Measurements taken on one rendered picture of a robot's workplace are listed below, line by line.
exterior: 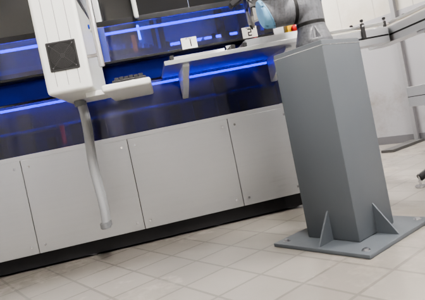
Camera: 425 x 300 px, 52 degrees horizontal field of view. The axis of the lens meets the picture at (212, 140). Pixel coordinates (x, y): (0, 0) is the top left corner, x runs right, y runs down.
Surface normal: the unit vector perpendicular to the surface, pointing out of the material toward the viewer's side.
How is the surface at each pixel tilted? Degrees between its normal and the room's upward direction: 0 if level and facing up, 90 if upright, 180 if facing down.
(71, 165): 90
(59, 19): 90
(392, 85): 90
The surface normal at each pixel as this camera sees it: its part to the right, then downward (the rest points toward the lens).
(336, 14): -0.77, 0.18
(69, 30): 0.11, 0.01
